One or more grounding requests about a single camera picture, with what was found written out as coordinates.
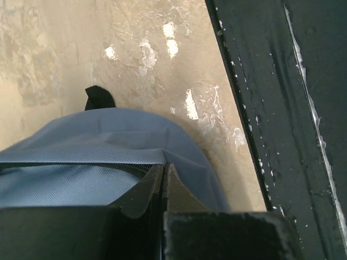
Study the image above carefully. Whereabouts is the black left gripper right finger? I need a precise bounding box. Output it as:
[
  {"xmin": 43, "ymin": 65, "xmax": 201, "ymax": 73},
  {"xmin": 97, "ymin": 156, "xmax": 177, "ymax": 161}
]
[{"xmin": 162, "ymin": 164, "xmax": 304, "ymax": 259}]

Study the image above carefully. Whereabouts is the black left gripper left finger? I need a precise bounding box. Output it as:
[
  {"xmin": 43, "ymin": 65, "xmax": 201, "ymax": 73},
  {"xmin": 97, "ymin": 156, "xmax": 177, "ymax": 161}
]
[{"xmin": 1, "ymin": 165, "xmax": 164, "ymax": 259}]

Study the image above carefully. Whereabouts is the blue fabric backpack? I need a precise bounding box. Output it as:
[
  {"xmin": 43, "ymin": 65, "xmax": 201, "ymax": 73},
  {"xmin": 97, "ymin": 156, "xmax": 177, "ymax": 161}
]
[{"xmin": 1, "ymin": 86, "xmax": 229, "ymax": 211}]

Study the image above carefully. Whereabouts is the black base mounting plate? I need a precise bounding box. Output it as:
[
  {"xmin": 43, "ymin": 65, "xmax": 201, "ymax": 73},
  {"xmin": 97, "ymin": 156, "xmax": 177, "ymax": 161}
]
[{"xmin": 206, "ymin": 1, "xmax": 346, "ymax": 259}]

